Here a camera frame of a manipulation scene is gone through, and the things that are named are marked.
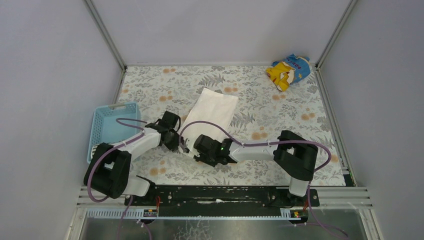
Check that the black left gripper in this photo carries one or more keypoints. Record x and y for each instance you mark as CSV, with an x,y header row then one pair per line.
x,y
175,141

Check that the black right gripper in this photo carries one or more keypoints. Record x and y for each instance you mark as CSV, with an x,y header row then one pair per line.
x,y
197,154

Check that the white fluffy towel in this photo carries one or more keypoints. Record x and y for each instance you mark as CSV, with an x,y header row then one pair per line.
x,y
211,107

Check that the green white striped towel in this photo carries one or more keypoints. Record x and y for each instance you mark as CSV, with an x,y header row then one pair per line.
x,y
93,150

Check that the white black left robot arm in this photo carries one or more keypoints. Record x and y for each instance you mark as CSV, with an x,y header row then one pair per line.
x,y
108,174

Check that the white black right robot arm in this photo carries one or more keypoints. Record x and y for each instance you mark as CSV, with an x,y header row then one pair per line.
x,y
295,155

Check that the light blue plastic basket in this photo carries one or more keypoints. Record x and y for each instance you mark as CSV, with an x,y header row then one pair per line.
x,y
105,129

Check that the floral patterned table mat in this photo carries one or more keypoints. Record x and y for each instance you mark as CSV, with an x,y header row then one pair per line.
x,y
262,112

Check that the blue yellow cartoon towel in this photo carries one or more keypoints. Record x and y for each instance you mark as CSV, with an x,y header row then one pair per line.
x,y
290,70

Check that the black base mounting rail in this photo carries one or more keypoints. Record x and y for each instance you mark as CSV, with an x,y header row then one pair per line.
x,y
212,197

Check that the white slotted cable duct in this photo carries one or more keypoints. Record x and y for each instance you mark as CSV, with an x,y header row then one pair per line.
x,y
190,214

